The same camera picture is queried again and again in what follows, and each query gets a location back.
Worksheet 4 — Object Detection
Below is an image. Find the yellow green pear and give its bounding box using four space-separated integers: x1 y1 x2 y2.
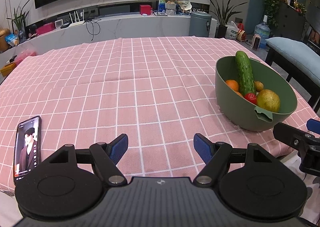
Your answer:
257 89 280 113

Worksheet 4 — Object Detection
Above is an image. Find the red cherry tomato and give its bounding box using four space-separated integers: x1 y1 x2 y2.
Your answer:
244 93 257 105

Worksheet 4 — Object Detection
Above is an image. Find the brown longan fruit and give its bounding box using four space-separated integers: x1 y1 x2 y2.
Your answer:
254 81 264 92

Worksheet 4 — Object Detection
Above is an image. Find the green cucumber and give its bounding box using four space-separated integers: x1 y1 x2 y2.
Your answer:
235 51 255 96

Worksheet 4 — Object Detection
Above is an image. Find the green colander bowl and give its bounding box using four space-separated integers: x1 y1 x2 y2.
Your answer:
215 56 298 132

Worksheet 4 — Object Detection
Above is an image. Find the smartphone with video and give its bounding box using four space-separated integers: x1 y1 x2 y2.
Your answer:
13 116 42 185

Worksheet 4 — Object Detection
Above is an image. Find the dark grey drawer cabinet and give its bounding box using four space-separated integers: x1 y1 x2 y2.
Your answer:
274 3 305 41

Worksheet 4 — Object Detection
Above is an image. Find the water bottle jug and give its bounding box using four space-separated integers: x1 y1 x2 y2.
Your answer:
254 15 271 49

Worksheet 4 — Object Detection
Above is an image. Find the white plastic bag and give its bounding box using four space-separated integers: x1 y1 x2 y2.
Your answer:
225 21 239 40

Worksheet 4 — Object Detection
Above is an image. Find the grey trash bin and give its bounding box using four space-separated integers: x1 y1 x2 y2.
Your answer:
189 11 212 37

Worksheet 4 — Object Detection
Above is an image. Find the yellow box on floor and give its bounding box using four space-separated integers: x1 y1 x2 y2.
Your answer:
1 62 17 77

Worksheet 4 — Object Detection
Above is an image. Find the pink storage basket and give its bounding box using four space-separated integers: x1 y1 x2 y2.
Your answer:
14 49 36 65

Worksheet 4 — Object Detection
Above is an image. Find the white tv cabinet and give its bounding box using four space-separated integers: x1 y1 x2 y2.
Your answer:
1 14 190 67

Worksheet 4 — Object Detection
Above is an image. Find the white wifi router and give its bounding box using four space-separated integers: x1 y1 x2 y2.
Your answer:
69 11 85 27

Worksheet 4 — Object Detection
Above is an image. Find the potted long leaf plant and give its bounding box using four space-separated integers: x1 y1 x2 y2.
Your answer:
209 0 247 38

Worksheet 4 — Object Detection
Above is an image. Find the pink box on cabinet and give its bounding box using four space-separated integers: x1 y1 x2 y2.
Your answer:
36 22 56 35

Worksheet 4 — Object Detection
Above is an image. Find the red box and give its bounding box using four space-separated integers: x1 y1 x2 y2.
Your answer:
139 5 152 16

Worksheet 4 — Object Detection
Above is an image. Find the small plant in vase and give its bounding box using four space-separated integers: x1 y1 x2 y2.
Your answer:
8 0 30 43

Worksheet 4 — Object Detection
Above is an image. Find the black chair frame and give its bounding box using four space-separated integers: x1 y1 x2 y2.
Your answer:
265 48 319 113

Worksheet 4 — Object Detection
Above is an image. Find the black hanging cable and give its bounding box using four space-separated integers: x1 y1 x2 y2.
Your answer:
85 18 102 42

